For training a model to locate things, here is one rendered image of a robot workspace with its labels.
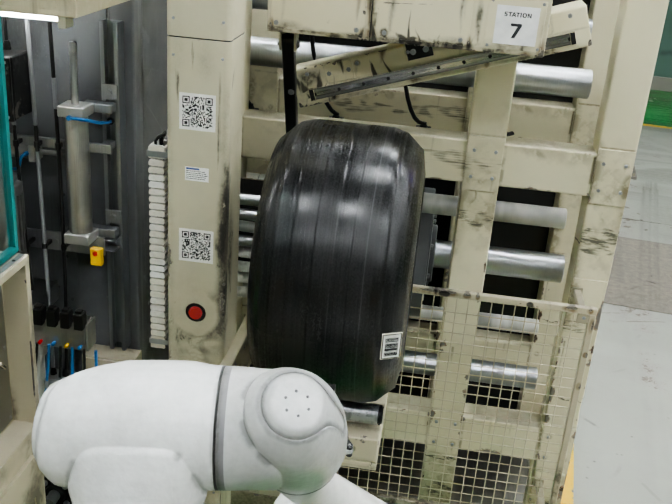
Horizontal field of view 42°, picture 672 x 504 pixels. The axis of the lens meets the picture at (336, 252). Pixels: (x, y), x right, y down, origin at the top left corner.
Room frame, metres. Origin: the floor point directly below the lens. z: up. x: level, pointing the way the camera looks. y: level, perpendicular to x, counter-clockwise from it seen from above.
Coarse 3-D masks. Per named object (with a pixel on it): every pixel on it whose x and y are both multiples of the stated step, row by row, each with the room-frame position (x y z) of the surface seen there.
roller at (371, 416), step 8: (344, 408) 1.59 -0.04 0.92; (352, 408) 1.59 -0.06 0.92; (360, 408) 1.59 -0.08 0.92; (368, 408) 1.59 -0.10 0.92; (376, 408) 1.59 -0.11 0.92; (352, 416) 1.58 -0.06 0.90; (360, 416) 1.58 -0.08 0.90; (368, 416) 1.58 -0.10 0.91; (376, 416) 1.58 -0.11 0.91; (376, 424) 1.59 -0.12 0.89
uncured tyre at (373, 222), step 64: (320, 128) 1.73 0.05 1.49; (384, 128) 1.77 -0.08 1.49; (320, 192) 1.56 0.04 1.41; (384, 192) 1.56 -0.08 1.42; (256, 256) 1.52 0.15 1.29; (320, 256) 1.48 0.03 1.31; (384, 256) 1.48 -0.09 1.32; (256, 320) 1.49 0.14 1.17; (320, 320) 1.46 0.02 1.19; (384, 320) 1.46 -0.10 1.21; (384, 384) 1.52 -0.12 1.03
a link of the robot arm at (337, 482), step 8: (336, 480) 0.94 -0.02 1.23; (344, 480) 0.96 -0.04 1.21; (320, 488) 0.81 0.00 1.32; (328, 488) 0.91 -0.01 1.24; (336, 488) 0.93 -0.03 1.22; (344, 488) 0.95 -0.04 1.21; (352, 488) 0.96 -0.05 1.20; (360, 488) 0.99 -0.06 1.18; (288, 496) 0.86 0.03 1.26; (296, 496) 0.83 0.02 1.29; (304, 496) 0.84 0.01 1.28; (312, 496) 0.88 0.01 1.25; (320, 496) 0.90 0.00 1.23; (328, 496) 0.92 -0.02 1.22; (336, 496) 0.93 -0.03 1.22; (344, 496) 0.94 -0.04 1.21; (352, 496) 0.95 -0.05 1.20; (360, 496) 0.97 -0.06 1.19; (368, 496) 0.98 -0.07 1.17
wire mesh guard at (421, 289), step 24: (432, 288) 2.05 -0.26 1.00; (432, 312) 2.06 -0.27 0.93; (456, 312) 2.05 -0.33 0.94; (576, 312) 2.01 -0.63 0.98; (480, 336) 2.04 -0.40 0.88; (432, 360) 2.06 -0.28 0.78; (552, 360) 2.02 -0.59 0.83; (456, 384) 2.05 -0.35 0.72; (576, 384) 2.01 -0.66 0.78; (408, 408) 2.06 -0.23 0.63; (432, 408) 2.05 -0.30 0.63; (504, 408) 2.03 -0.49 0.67; (384, 432) 2.07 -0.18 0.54; (408, 432) 2.06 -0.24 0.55; (504, 432) 2.03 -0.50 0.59; (456, 456) 2.04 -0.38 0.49; (432, 480) 2.05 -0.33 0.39; (552, 480) 2.02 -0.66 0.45
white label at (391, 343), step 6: (384, 336) 1.45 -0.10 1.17; (390, 336) 1.46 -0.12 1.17; (396, 336) 1.46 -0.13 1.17; (384, 342) 1.45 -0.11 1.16; (390, 342) 1.46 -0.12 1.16; (396, 342) 1.46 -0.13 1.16; (384, 348) 1.46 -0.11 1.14; (390, 348) 1.46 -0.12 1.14; (396, 348) 1.46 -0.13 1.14; (384, 354) 1.46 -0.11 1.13; (390, 354) 1.46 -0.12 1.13; (396, 354) 1.47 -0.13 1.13
